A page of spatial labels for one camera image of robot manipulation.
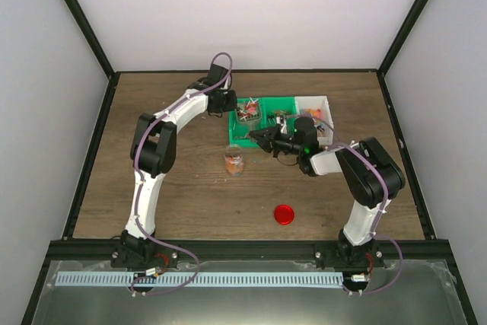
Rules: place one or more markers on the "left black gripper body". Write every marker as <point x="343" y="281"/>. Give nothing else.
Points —
<point x="222" y="104"/>

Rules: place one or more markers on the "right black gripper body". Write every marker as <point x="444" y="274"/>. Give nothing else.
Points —
<point x="285" y="144"/>

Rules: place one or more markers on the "green double candy bin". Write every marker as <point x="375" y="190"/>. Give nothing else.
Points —
<point x="271" y="108"/>

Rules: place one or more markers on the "clear plastic jar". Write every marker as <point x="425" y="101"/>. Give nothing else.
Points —
<point x="234" y="160"/>

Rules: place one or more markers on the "white candy bin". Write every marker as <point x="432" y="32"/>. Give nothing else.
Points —
<point x="318" y="108"/>

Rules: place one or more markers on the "red jar lid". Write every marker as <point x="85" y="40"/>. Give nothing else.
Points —
<point x="283" y="214"/>

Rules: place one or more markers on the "green plastic scoop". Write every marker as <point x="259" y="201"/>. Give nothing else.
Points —
<point x="249" y="113"/>

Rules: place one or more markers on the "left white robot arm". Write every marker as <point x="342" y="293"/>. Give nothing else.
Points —
<point x="154" y="146"/>

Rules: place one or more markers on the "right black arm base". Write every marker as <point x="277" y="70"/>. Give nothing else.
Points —
<point x="342" y="255"/>

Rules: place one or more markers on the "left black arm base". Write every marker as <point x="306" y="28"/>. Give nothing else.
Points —
<point x="131" y="252"/>

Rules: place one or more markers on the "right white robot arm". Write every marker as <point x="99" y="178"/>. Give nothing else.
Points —
<point x="373" y="177"/>

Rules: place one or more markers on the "black aluminium front beam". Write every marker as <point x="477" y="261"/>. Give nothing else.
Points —
<point x="102" y="249"/>

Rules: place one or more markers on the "light blue slotted rail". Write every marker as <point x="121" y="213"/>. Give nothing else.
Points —
<point x="203" y="279"/>

